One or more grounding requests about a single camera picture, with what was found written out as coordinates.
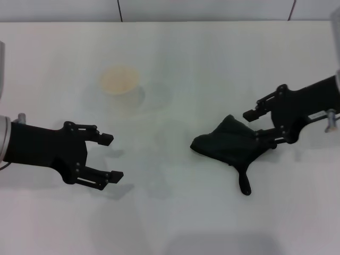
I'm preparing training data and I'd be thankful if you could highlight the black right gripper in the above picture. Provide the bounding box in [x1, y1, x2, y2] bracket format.
[242, 76, 340, 150]

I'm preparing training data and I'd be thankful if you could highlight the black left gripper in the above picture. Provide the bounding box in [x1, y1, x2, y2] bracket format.
[5, 121, 125, 192]

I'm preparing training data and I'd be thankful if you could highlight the dark rag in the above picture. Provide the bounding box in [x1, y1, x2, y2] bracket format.
[190, 114, 277, 197]

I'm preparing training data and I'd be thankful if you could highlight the white paper cup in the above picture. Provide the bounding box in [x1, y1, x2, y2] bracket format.
[98, 65, 141, 105]

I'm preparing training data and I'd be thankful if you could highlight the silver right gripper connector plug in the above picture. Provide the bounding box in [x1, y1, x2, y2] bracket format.
[324, 108, 337, 133]

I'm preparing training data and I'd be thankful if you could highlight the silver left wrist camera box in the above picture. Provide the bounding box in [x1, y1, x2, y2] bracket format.
[0, 40, 6, 100]

